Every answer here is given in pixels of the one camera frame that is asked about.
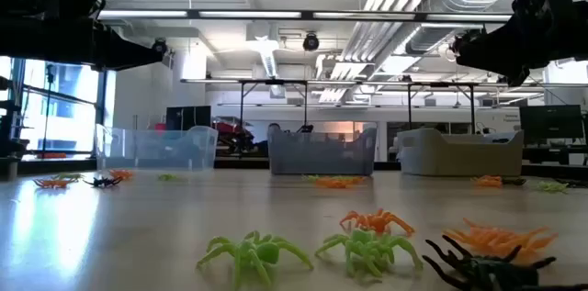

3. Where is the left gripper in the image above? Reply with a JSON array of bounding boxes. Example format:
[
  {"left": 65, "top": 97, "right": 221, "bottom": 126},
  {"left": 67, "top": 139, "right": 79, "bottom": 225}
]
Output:
[{"left": 0, "top": 18, "right": 165, "bottom": 72}]

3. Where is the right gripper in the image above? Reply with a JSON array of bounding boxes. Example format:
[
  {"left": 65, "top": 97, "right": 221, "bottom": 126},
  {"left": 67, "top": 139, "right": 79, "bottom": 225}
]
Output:
[{"left": 452, "top": 6, "right": 588, "bottom": 86}]

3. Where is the black monitor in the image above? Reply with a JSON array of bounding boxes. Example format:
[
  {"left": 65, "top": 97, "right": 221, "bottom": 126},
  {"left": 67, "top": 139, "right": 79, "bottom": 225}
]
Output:
[
  {"left": 165, "top": 105, "right": 213, "bottom": 133},
  {"left": 519, "top": 104, "right": 585, "bottom": 140}
]

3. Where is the clear plastic bin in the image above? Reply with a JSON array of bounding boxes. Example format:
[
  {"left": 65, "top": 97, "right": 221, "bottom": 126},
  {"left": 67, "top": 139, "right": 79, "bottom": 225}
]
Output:
[{"left": 94, "top": 123, "right": 220, "bottom": 173}]

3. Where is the black light stand pole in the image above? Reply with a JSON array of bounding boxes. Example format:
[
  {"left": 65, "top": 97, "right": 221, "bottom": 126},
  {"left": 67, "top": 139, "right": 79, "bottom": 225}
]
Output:
[{"left": 42, "top": 63, "right": 56, "bottom": 157}]

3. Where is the white plastic bin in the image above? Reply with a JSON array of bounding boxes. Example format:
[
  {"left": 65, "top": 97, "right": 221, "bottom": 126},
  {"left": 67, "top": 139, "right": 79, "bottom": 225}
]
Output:
[{"left": 396, "top": 127, "right": 526, "bottom": 178}]

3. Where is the red background equipment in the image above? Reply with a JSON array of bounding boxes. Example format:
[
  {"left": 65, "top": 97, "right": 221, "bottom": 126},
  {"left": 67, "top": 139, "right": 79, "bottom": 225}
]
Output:
[{"left": 213, "top": 118, "right": 254, "bottom": 152}]

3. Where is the black rig crossbar with lights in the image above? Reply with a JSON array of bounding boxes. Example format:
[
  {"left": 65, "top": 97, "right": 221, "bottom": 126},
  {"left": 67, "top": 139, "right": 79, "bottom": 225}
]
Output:
[{"left": 96, "top": 7, "right": 515, "bottom": 25}]

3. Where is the smoky grey plastic bin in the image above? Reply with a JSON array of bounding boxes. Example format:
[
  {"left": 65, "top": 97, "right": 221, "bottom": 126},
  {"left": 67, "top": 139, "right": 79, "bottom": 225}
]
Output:
[{"left": 267, "top": 123, "right": 379, "bottom": 177}]

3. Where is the black background rig frame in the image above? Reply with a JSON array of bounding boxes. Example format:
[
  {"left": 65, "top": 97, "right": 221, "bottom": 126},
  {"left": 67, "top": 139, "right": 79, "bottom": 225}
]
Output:
[
  {"left": 181, "top": 77, "right": 310, "bottom": 159},
  {"left": 403, "top": 80, "right": 477, "bottom": 135}
]

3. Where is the black overhead camera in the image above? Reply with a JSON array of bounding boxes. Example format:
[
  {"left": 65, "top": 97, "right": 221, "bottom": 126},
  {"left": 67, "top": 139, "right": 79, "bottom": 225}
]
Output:
[{"left": 302, "top": 30, "right": 321, "bottom": 53}]

